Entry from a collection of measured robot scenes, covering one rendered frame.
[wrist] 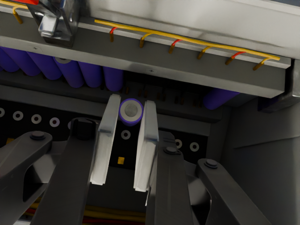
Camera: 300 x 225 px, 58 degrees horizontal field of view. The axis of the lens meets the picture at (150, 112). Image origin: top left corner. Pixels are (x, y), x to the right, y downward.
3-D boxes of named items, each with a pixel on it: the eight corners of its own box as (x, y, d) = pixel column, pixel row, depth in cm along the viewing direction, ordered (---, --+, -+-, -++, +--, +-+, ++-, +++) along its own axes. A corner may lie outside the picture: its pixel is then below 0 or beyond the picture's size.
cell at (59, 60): (69, 70, 29) (54, 41, 22) (86, 73, 29) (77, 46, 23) (65, 86, 28) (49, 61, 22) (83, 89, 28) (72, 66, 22)
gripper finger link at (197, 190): (156, 171, 12) (224, 183, 12) (154, 128, 16) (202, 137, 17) (149, 201, 12) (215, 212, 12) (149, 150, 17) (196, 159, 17)
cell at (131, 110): (131, 130, 25) (132, 128, 19) (116, 118, 25) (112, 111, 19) (143, 115, 26) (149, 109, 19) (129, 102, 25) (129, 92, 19)
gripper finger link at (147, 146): (144, 137, 13) (159, 140, 13) (145, 99, 19) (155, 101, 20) (133, 191, 14) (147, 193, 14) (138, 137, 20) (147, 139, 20)
